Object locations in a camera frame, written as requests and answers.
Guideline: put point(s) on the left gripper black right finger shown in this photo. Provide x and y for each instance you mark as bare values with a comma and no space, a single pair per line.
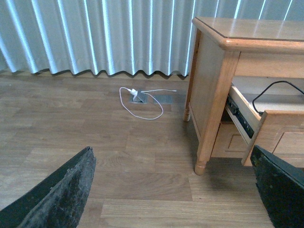
281,188

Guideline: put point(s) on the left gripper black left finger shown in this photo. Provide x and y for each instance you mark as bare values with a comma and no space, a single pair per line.
56,202

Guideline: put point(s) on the wooden drawer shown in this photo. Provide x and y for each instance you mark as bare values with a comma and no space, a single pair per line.
229,143
281,132

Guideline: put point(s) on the white charger with black cable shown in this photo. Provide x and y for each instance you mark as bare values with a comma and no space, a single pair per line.
276,82

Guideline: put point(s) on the wooden nightstand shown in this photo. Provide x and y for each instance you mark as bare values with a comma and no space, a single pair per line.
250,54

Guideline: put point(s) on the open metal floor socket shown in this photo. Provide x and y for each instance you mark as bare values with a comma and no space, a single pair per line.
137,97

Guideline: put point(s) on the closed metal floor socket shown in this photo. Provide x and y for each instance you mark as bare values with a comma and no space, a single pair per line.
164,99

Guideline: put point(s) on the white pleated curtain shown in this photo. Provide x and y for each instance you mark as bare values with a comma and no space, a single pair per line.
116,35

